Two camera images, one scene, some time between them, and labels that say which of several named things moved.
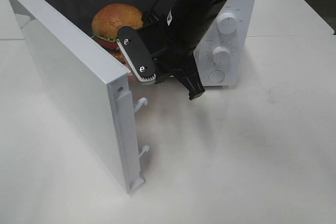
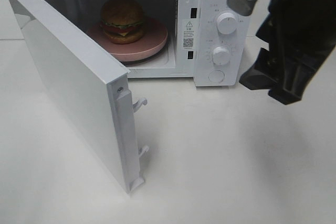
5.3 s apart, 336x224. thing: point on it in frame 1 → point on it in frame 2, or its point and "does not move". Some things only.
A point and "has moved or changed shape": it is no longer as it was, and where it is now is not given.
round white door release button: [216, 76] does not move
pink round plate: [131, 74] has moved or changed shape
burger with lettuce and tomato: [107, 21] has moved or changed shape
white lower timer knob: [221, 55] does not move
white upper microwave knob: [227, 22] does not move
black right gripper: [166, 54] → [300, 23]
